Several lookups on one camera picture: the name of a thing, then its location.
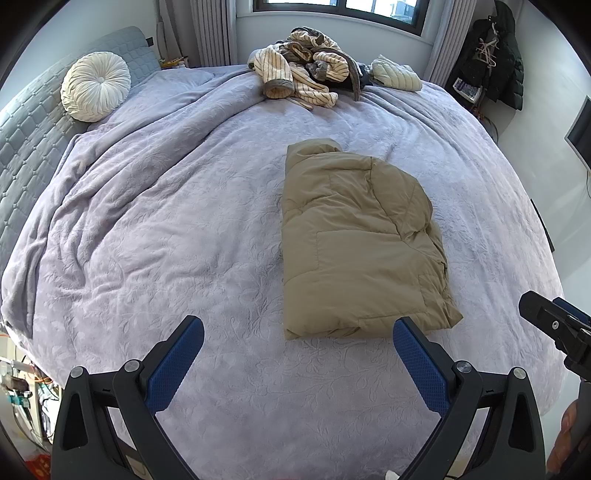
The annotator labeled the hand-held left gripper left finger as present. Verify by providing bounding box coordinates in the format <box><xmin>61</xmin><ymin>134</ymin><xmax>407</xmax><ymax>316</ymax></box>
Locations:
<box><xmin>52</xmin><ymin>315</ymin><xmax>205</xmax><ymax>480</ymax></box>

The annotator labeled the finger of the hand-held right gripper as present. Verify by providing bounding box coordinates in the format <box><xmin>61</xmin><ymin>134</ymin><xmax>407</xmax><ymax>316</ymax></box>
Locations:
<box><xmin>518</xmin><ymin>291</ymin><xmax>591</xmax><ymax>384</ymax></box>
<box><xmin>553</xmin><ymin>296</ymin><xmax>591</xmax><ymax>327</ymax></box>

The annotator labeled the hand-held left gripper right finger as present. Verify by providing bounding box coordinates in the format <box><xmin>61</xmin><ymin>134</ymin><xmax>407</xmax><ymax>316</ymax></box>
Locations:
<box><xmin>392</xmin><ymin>316</ymin><xmax>548</xmax><ymax>480</ymax></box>

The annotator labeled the khaki puffer jacket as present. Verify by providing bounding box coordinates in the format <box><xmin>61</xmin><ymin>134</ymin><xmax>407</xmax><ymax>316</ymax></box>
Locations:
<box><xmin>281</xmin><ymin>137</ymin><xmax>464</xmax><ymax>341</ymax></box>

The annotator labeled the person's right hand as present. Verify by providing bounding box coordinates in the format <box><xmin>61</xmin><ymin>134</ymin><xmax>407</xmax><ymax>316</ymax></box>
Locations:
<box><xmin>547</xmin><ymin>401</ymin><xmax>580</xmax><ymax>474</ymax></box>

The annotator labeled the lilac fleece blanket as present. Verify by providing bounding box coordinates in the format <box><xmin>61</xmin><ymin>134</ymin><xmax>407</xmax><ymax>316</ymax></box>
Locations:
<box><xmin>0</xmin><ymin>65</ymin><xmax>568</xmax><ymax>480</ymax></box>

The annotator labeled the cluttered side table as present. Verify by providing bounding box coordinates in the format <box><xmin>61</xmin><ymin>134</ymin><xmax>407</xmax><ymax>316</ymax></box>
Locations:
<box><xmin>0</xmin><ymin>337</ymin><xmax>61</xmax><ymax>444</ymax></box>

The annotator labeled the red box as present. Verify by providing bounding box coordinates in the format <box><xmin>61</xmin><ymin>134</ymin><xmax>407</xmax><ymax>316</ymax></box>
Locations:
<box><xmin>23</xmin><ymin>455</ymin><xmax>51</xmax><ymax>476</ymax></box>

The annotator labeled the shelf with magazines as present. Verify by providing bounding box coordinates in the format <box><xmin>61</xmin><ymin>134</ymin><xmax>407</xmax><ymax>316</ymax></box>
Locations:
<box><xmin>452</xmin><ymin>76</ymin><xmax>485</xmax><ymax>104</ymax></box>

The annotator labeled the grey quilted headboard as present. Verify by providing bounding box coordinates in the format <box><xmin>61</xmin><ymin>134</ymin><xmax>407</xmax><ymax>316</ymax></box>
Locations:
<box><xmin>0</xmin><ymin>26</ymin><xmax>160</xmax><ymax>252</ymax></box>

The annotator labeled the round white pleated cushion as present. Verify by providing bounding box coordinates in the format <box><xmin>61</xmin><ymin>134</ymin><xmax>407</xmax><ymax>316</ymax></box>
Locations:
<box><xmin>61</xmin><ymin>52</ymin><xmax>131</xmax><ymax>123</ymax></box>

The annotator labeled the cream quilted jacket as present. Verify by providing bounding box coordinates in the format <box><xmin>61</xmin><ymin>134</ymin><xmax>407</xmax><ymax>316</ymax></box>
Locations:
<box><xmin>372</xmin><ymin>54</ymin><xmax>423</xmax><ymax>92</ymax></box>

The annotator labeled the dark garment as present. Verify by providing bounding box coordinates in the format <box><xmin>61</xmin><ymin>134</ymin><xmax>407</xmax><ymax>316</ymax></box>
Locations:
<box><xmin>314</xmin><ymin>62</ymin><xmax>375</xmax><ymax>88</ymax></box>

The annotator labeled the grey curtain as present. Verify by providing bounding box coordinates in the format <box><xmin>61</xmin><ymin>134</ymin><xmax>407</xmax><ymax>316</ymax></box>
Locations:
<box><xmin>157</xmin><ymin>0</ymin><xmax>238</xmax><ymax>68</ymax></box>
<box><xmin>425</xmin><ymin>0</ymin><xmax>472</xmax><ymax>86</ymax></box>

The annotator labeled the dark framed window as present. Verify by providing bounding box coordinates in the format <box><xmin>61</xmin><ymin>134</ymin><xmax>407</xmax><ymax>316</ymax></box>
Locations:
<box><xmin>252</xmin><ymin>0</ymin><xmax>432</xmax><ymax>38</ymax></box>

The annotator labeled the wall monitor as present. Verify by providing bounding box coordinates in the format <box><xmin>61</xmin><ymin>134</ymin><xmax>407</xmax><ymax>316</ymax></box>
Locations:
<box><xmin>564</xmin><ymin>96</ymin><xmax>591</xmax><ymax>171</ymax></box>

